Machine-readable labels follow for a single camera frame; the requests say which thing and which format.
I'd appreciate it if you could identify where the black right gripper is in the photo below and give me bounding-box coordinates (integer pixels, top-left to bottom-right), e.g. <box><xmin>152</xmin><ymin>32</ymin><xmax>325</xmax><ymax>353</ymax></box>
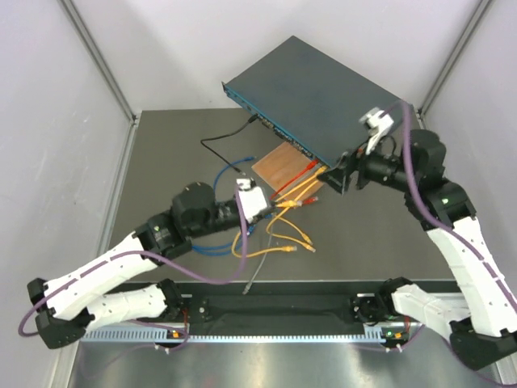
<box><xmin>317</xmin><ymin>133</ymin><xmax>418</xmax><ymax>196</ymax></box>

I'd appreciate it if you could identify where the yellow patch cable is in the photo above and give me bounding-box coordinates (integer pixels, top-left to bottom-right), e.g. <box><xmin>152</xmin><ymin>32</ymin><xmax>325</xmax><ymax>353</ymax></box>
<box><xmin>265</xmin><ymin>213</ymin><xmax>316</xmax><ymax>255</ymax></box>
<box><xmin>274</xmin><ymin>166</ymin><xmax>327</xmax><ymax>203</ymax></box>
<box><xmin>231</xmin><ymin>177</ymin><xmax>324</xmax><ymax>259</ymax></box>

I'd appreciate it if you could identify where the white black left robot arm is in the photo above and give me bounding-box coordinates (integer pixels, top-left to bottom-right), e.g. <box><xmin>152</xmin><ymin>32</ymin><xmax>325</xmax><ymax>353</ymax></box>
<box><xmin>27</xmin><ymin>179</ymin><xmax>273</xmax><ymax>349</ymax></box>

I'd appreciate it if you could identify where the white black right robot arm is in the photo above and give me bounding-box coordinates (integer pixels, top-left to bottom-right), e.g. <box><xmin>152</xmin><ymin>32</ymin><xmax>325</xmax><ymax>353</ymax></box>
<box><xmin>317</xmin><ymin>129</ymin><xmax>516</xmax><ymax>371</ymax></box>

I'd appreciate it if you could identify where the wooden base board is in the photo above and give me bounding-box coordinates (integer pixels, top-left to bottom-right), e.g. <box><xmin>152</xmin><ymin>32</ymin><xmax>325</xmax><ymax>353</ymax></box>
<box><xmin>252</xmin><ymin>142</ymin><xmax>323</xmax><ymax>205</ymax></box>

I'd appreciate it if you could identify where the red patch cable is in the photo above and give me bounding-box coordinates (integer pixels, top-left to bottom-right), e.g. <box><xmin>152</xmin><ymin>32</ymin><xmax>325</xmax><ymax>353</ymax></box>
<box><xmin>268</xmin><ymin>158</ymin><xmax>320</xmax><ymax>205</ymax></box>

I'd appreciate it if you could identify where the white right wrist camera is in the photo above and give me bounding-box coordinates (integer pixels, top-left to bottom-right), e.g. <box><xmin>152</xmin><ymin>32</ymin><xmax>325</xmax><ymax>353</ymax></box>
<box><xmin>359</xmin><ymin>108</ymin><xmax>394</xmax><ymax>155</ymax></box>

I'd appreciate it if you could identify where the grey patch cable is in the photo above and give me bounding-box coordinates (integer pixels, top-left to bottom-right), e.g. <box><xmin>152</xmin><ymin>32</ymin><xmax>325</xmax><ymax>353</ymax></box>
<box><xmin>242</xmin><ymin>226</ymin><xmax>275</xmax><ymax>294</ymax></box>

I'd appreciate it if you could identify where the dark blue network switch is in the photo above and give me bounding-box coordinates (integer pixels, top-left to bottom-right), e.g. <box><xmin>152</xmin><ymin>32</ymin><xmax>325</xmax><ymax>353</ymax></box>
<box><xmin>223</xmin><ymin>36</ymin><xmax>398</xmax><ymax>167</ymax></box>

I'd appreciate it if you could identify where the black patch cable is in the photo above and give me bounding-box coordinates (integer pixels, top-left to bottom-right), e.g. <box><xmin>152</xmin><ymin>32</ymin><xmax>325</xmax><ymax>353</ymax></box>
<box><xmin>200</xmin><ymin>114</ymin><xmax>257</xmax><ymax>175</ymax></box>

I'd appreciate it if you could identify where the aluminium frame rail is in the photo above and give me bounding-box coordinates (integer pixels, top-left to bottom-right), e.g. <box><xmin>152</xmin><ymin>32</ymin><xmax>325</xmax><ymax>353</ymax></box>
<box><xmin>63</xmin><ymin>293</ymin><xmax>506</xmax><ymax>344</ymax></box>

